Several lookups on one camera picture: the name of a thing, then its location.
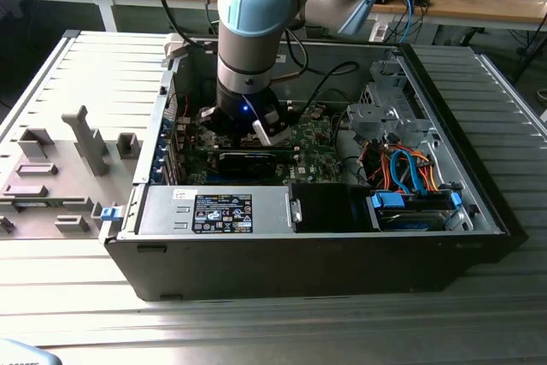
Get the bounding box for thin red wire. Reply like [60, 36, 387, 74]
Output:
[168, 93, 192, 121]

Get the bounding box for beige case latch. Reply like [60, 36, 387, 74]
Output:
[163, 32, 190, 68]

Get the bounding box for black plastic shroud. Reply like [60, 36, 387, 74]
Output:
[290, 182, 369, 234]

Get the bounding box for black grey PC case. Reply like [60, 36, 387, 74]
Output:
[98, 32, 530, 303]

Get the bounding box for black camera cable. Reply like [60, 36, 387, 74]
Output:
[284, 29, 361, 122]

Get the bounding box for green motherboard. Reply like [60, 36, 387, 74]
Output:
[178, 101, 345, 187]

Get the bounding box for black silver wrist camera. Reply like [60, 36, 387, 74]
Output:
[250, 102, 296, 147]

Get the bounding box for hard disk in blue carrier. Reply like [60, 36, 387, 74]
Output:
[366, 191, 466, 233]

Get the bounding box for orange wire bundle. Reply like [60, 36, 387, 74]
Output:
[365, 144, 441, 195]

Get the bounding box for grey metal drive cage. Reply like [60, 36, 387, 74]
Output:
[344, 59, 433, 149]

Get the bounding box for grey parts rack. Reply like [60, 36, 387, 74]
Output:
[0, 103, 143, 241]

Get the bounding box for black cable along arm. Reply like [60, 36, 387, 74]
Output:
[151, 0, 196, 48]

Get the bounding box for pale grey rounded device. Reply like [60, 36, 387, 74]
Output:
[0, 338, 60, 365]

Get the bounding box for blue network cable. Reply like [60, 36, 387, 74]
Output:
[397, 0, 422, 40]

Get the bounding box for grey power supply unit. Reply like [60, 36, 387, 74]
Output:
[136, 185, 297, 236]

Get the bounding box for blue data cable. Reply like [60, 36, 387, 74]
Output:
[390, 147, 425, 195]

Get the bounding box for black graphics card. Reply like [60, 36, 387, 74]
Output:
[187, 145, 301, 179]

